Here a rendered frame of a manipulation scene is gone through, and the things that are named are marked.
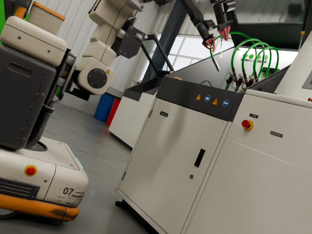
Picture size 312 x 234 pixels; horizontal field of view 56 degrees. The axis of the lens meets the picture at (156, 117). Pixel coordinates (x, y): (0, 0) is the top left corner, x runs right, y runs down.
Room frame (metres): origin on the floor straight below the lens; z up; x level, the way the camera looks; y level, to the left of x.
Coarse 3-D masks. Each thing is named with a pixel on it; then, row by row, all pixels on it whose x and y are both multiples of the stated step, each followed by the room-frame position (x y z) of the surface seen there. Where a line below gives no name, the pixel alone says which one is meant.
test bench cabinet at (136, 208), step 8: (152, 104) 2.03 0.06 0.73; (224, 120) 1.56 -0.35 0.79; (224, 136) 1.50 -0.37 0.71; (136, 144) 2.03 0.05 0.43; (216, 152) 1.51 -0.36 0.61; (128, 160) 2.04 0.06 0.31; (208, 168) 1.51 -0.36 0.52; (208, 176) 1.50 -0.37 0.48; (120, 192) 1.99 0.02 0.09; (200, 192) 1.50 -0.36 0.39; (128, 200) 1.90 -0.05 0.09; (128, 208) 1.99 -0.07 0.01; (136, 208) 1.82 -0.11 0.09; (192, 208) 1.51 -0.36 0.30; (136, 216) 1.90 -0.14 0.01; (144, 216) 1.75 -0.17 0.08; (192, 216) 1.50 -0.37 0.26; (144, 224) 1.83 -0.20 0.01; (152, 224) 1.68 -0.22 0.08; (152, 232) 1.76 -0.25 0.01; (160, 232) 1.62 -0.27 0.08; (184, 232) 1.50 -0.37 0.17
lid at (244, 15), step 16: (240, 0) 2.07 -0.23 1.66; (256, 0) 1.97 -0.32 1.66; (272, 0) 1.88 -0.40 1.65; (288, 0) 1.80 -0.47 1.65; (304, 0) 1.71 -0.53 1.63; (240, 16) 2.16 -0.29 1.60; (256, 16) 2.06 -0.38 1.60; (272, 16) 1.96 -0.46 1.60; (288, 16) 1.87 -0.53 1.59; (304, 16) 1.79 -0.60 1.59; (256, 32) 2.14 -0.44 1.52; (272, 32) 2.03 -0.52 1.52; (288, 32) 1.93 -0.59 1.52; (288, 48) 2.02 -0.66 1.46
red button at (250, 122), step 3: (243, 120) 1.41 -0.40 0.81; (246, 120) 1.39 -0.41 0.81; (249, 120) 1.42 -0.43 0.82; (243, 123) 1.40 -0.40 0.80; (246, 123) 1.38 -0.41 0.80; (249, 123) 1.40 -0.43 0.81; (252, 123) 1.40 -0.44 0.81; (243, 126) 1.40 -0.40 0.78; (246, 126) 1.39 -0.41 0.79; (249, 126) 1.41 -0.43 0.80; (252, 126) 1.40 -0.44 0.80; (246, 129) 1.42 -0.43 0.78; (249, 129) 1.40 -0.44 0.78
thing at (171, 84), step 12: (168, 84) 1.98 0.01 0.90; (180, 84) 1.88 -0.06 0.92; (192, 84) 1.80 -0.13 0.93; (168, 96) 1.94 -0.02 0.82; (180, 96) 1.85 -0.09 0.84; (192, 96) 1.77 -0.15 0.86; (204, 96) 1.69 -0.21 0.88; (216, 96) 1.63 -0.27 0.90; (228, 96) 1.56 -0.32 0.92; (192, 108) 1.74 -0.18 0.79; (204, 108) 1.67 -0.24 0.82; (216, 108) 1.60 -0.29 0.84; (228, 108) 1.54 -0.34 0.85
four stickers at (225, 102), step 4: (196, 96) 1.74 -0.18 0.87; (200, 96) 1.72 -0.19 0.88; (208, 96) 1.67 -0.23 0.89; (204, 100) 1.68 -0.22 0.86; (208, 100) 1.66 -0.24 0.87; (216, 100) 1.62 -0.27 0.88; (224, 100) 1.58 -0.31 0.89; (228, 100) 1.56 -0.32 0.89; (216, 104) 1.61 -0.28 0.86; (224, 104) 1.57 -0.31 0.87
